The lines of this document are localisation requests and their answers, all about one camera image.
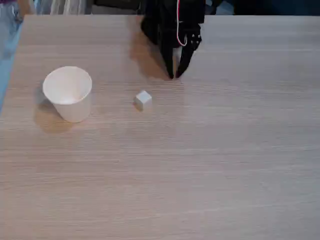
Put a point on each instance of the small white block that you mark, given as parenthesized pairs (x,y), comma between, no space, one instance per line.
(143,99)

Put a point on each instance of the white paper cup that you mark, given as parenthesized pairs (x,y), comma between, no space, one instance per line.
(72,110)

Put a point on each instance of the pale hanging fabric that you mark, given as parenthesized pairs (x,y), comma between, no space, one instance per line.
(62,6)

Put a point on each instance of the person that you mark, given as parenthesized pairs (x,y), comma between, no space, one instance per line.
(7,27)

